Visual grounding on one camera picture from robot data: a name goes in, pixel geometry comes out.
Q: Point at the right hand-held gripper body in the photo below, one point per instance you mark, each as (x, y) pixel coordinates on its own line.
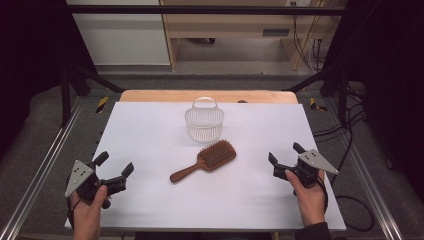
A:
(315, 160)

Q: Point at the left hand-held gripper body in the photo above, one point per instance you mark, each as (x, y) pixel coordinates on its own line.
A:
(78, 176)

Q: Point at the brown wooden hairbrush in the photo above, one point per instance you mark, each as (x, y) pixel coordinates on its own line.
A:
(216, 155)

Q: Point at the white slotted plastic basket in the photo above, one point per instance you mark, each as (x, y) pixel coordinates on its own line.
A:
(204, 134)

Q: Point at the person's left hand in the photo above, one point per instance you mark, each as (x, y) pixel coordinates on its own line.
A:
(87, 211)

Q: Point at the person's right hand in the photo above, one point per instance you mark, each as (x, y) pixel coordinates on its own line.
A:
(310, 200)

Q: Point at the white table sheet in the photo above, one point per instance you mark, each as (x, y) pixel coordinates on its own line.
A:
(160, 200)

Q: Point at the yellow black floor tape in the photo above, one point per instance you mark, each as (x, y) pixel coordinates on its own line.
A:
(102, 104)
(314, 104)

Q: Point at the wooden table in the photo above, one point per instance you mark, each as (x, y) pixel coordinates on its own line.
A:
(156, 96)

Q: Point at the black curtain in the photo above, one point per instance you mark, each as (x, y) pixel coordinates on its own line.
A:
(393, 83)
(30, 66)

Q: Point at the white cabinet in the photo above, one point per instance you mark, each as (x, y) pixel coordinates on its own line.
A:
(123, 40)

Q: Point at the light wooden desk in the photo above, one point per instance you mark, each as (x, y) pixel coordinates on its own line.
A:
(230, 25)

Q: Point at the metal floor rail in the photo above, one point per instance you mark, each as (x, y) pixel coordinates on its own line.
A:
(43, 166)
(373, 196)

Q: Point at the black frame leg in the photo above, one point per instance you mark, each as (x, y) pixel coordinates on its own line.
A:
(342, 100)
(65, 100)

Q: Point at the black frame crossbar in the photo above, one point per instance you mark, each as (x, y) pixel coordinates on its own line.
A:
(200, 9)

